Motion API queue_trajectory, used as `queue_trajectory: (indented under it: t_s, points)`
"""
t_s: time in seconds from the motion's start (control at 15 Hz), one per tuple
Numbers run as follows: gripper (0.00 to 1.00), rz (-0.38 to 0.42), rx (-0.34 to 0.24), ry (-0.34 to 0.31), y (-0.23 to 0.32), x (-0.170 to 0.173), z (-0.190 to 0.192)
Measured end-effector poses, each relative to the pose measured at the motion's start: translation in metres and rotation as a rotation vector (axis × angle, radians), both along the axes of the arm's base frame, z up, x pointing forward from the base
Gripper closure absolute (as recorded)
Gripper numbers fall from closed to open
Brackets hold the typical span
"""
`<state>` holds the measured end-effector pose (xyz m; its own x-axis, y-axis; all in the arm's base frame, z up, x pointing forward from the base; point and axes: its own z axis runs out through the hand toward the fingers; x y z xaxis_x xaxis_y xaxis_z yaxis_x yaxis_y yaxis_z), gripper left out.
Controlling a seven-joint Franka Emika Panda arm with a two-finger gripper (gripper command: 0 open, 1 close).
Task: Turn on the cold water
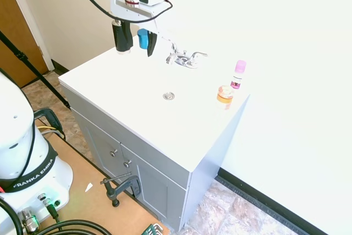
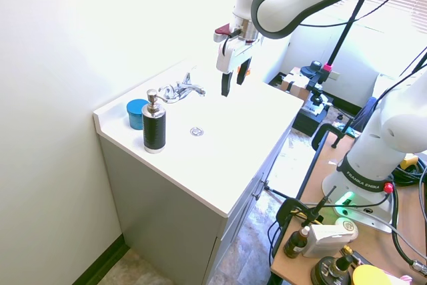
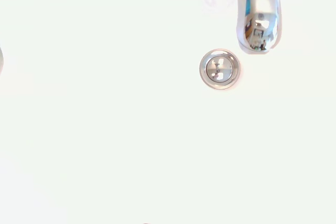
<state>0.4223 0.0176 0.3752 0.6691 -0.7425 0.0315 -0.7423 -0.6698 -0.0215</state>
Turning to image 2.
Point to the cardboard box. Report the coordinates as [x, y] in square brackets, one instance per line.
[295, 81]

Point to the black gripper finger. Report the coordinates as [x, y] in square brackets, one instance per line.
[243, 72]
[225, 83]

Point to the black round dish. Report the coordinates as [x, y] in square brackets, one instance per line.
[328, 270]

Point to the yellow round object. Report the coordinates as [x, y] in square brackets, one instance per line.
[367, 275]

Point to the white round jar lid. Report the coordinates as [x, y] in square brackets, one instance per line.
[347, 226]

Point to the black box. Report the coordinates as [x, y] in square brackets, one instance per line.
[307, 119]

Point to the window blinds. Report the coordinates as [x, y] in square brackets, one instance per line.
[397, 1]

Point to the yellow black emergency stop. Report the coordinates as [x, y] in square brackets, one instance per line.
[408, 162]

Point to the chrome sink drain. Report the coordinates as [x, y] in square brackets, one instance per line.
[197, 131]

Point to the dark red wrist camera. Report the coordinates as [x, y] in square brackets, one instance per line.
[223, 32]

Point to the black camera stand pole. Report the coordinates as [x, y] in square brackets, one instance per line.
[343, 31]

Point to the white sink countertop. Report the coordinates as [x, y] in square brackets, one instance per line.
[207, 138]

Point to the white Franka Panda arm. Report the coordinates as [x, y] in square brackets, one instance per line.
[333, 4]

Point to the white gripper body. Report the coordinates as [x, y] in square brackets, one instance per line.
[231, 55]

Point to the blue round container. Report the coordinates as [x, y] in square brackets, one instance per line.
[135, 114]

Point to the black chrome soap dispenser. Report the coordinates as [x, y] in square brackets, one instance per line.
[153, 124]

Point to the dark brown dropper bottle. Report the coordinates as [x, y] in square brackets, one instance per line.
[295, 243]

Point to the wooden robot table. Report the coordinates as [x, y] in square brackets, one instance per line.
[337, 178]

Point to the grey vanity cabinet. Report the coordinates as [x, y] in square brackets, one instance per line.
[173, 218]

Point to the black C-clamp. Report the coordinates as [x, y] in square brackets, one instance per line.
[293, 211]
[328, 136]

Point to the white rectangular box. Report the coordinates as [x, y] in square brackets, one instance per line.
[325, 241]

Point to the chrome faucet spout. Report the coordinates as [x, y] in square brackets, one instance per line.
[193, 89]

